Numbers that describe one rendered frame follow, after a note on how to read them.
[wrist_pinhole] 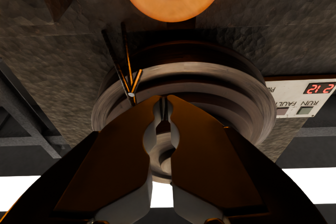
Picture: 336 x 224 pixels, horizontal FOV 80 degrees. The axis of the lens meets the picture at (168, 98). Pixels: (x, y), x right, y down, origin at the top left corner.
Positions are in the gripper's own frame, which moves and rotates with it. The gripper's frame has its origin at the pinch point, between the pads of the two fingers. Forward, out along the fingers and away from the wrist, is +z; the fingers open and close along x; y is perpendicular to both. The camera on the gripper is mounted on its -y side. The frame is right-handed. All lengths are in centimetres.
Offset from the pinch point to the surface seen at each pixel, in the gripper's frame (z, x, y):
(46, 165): 523, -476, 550
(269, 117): 29.8, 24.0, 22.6
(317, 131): 405, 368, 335
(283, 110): 46, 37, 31
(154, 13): 24.0, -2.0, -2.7
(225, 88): 24.4, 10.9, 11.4
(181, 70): 25.0, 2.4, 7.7
